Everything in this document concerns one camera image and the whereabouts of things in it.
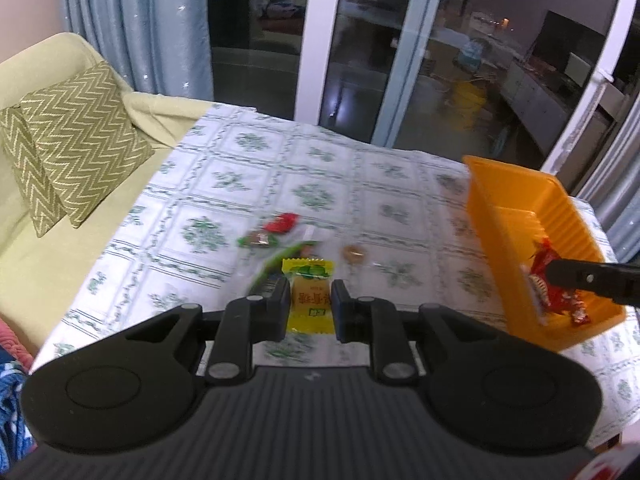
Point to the pink ribbed blanket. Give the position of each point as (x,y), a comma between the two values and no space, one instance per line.
(10,345)

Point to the green snack packet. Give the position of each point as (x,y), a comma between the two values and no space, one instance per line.
(285,256)

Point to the orange plastic tray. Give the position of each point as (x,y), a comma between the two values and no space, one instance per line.
(500,240)

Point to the small brown candy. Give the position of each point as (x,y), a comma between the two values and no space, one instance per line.
(354,253)

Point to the yellow-green sofa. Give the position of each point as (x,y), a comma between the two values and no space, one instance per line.
(55,260)

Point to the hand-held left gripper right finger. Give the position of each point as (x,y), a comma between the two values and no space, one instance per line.
(341,310)

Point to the white sliding glass door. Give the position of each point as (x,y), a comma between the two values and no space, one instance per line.
(320,35)

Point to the small red candy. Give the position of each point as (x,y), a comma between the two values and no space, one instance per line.
(280,222)

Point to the green zigzag pillow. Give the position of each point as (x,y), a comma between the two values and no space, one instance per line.
(25,170)
(85,145)

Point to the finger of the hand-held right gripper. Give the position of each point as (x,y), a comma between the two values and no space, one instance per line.
(590,277)

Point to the yellow bucket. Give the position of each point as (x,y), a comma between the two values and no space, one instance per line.
(467,97)

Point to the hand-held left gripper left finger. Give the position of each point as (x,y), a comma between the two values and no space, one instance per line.
(277,310)

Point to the floral tablecloth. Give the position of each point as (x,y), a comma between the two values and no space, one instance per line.
(350,185)

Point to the yellow snack packet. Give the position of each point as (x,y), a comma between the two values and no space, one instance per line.
(310,300)

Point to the blue patterned blanket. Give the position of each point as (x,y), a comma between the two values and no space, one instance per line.
(12,410)

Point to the white bucket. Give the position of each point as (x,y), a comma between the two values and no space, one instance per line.
(429,92)

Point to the blue-grey curtain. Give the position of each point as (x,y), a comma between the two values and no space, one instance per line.
(140,25)
(620,200)

